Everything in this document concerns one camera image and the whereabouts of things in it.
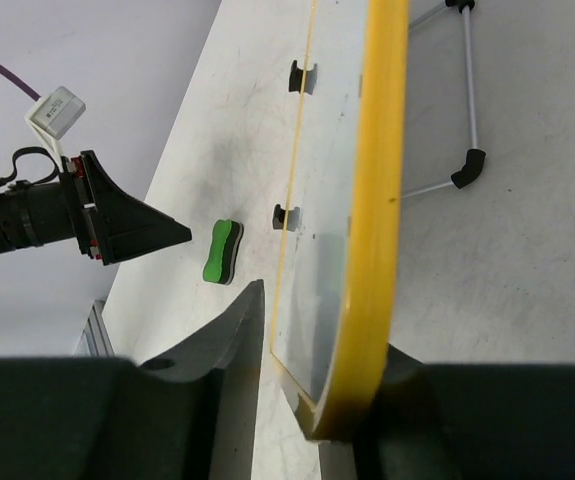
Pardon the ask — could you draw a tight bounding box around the metal board stand leg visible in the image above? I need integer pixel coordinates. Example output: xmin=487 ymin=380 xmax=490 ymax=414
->
xmin=402 ymin=1 xmax=487 ymax=199

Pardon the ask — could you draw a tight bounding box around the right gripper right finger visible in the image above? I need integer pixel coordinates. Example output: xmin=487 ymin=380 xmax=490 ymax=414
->
xmin=354 ymin=347 xmax=575 ymax=479

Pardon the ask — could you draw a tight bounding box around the white board with yellow frame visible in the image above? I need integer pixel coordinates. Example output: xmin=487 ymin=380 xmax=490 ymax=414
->
xmin=269 ymin=1 xmax=408 ymax=442

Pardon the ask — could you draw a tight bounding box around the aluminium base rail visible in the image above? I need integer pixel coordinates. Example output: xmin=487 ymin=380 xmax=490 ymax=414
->
xmin=74 ymin=300 xmax=115 ymax=357

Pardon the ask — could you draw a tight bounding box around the green whiteboard eraser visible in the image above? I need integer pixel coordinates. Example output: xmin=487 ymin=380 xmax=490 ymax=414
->
xmin=202 ymin=219 xmax=244 ymax=285

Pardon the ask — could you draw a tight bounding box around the black board clip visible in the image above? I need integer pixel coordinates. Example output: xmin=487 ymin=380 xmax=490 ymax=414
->
xmin=288 ymin=60 xmax=318 ymax=95
xmin=272 ymin=204 xmax=301 ymax=232

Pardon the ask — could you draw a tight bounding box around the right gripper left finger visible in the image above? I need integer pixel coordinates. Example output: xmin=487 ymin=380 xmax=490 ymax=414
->
xmin=0 ymin=280 xmax=265 ymax=479

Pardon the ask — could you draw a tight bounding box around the black board clip lower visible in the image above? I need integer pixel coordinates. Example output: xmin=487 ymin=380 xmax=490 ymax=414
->
xmin=272 ymin=204 xmax=301 ymax=232

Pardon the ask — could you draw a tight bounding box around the black board clip upper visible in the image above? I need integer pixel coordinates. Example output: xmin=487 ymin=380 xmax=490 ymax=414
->
xmin=288 ymin=60 xmax=318 ymax=95

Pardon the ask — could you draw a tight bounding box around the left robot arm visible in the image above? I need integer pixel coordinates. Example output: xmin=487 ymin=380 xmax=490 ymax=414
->
xmin=0 ymin=150 xmax=192 ymax=265

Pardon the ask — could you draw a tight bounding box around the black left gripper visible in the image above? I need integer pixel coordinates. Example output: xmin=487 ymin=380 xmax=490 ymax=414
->
xmin=0 ymin=146 xmax=192 ymax=265

